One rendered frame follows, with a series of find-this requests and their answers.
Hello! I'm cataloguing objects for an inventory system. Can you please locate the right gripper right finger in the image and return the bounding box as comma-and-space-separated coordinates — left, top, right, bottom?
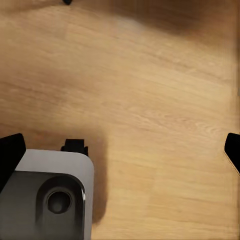
224, 133, 240, 173

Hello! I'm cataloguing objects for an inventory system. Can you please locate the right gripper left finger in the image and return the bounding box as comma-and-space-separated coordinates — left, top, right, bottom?
0, 133, 26, 193

